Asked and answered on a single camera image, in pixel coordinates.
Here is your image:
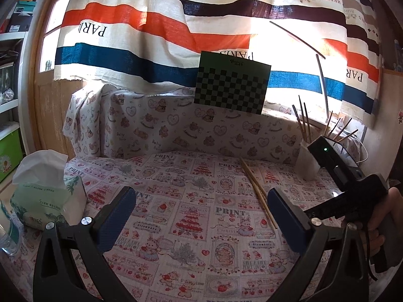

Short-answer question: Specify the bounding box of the bunch of wooden chopsticks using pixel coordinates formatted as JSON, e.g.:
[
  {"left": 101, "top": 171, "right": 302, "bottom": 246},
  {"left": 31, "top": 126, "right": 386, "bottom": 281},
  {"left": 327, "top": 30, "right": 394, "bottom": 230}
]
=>
[{"left": 291, "top": 95, "right": 359, "bottom": 147}]

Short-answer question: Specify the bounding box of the white desk lamp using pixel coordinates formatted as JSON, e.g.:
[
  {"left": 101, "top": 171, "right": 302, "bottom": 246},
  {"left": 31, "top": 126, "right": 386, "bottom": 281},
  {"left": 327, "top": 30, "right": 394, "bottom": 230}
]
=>
[{"left": 269, "top": 20, "right": 331, "bottom": 123}]

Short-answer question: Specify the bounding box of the wooden window frame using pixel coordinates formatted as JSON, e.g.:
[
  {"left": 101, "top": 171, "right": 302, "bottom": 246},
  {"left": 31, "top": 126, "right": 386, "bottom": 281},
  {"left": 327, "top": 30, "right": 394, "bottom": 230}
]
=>
[{"left": 30, "top": 0, "right": 84, "bottom": 164}]

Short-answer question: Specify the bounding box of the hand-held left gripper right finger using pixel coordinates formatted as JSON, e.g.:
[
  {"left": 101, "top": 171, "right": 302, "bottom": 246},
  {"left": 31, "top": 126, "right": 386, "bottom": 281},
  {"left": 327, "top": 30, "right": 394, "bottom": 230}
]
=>
[{"left": 267, "top": 187, "right": 370, "bottom": 302}]

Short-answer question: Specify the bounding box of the strawberry print tablecloth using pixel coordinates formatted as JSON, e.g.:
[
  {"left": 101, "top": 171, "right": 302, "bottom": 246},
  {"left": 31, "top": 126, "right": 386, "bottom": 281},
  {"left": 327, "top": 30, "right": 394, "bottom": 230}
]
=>
[{"left": 0, "top": 150, "right": 378, "bottom": 302}]

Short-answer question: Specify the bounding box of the green storage box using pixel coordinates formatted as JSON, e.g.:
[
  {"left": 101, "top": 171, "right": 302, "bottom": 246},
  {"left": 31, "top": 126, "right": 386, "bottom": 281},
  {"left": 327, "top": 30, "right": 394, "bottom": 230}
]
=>
[{"left": 0, "top": 123, "right": 25, "bottom": 183}]

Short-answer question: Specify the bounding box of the striped curtain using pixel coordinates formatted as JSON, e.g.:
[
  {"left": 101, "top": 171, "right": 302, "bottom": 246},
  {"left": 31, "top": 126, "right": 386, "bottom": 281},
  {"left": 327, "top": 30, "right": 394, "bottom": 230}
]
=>
[{"left": 53, "top": 0, "right": 389, "bottom": 126}]

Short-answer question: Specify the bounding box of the bear print cloth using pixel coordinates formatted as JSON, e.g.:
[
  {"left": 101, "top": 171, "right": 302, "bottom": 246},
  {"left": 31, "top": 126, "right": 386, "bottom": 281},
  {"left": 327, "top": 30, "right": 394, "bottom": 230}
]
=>
[{"left": 63, "top": 83, "right": 362, "bottom": 170}]

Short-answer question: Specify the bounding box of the white shelf unit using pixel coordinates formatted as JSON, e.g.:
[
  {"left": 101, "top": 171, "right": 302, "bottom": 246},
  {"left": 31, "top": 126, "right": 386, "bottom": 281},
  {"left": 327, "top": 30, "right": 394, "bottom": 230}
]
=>
[{"left": 0, "top": 0, "right": 40, "bottom": 123}]

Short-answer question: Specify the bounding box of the green tissue pack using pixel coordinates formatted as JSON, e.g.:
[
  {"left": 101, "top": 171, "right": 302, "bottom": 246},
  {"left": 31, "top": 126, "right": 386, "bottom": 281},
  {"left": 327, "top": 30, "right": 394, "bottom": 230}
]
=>
[{"left": 9, "top": 149, "right": 88, "bottom": 231}]

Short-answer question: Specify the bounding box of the clear plastic water bottle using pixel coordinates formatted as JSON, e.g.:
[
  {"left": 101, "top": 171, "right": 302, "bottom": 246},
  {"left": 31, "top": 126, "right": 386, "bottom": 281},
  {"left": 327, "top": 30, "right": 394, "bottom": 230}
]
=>
[{"left": 0, "top": 201, "right": 23, "bottom": 257}]

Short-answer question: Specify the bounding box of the green checkered card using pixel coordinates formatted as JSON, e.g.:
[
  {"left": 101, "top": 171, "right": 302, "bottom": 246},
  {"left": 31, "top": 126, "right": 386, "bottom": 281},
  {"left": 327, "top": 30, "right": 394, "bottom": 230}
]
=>
[{"left": 194, "top": 51, "right": 272, "bottom": 115}]

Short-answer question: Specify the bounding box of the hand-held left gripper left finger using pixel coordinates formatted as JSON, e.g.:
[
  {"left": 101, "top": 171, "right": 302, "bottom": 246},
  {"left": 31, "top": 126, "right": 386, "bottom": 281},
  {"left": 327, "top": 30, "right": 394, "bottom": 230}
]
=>
[{"left": 33, "top": 185, "right": 137, "bottom": 302}]

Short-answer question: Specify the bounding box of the tan wooden chopstick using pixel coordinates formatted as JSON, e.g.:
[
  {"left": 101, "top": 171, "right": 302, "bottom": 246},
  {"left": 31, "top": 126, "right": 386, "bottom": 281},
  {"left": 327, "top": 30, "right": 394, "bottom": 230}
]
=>
[
  {"left": 242, "top": 157, "right": 272, "bottom": 210},
  {"left": 240, "top": 157, "right": 279, "bottom": 230}
]

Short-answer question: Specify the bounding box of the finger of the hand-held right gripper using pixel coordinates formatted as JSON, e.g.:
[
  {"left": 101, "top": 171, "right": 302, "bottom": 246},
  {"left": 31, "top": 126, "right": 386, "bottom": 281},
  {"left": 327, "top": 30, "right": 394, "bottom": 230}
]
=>
[{"left": 304, "top": 192, "right": 350, "bottom": 220}]

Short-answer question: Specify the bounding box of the person's right hand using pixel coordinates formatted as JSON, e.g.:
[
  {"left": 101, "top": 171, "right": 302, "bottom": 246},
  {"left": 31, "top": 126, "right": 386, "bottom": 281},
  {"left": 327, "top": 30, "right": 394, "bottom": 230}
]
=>
[{"left": 365, "top": 187, "right": 403, "bottom": 260}]

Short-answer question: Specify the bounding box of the translucent plastic cup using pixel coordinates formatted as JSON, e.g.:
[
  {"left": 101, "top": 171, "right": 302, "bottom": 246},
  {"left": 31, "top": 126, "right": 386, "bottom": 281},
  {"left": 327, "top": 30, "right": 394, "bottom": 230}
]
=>
[{"left": 294, "top": 140, "right": 322, "bottom": 182}]

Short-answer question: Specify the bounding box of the white cable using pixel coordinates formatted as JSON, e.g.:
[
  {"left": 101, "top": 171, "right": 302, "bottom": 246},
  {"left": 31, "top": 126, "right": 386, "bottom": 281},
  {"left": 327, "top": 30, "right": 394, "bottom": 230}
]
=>
[{"left": 345, "top": 134, "right": 370, "bottom": 166}]

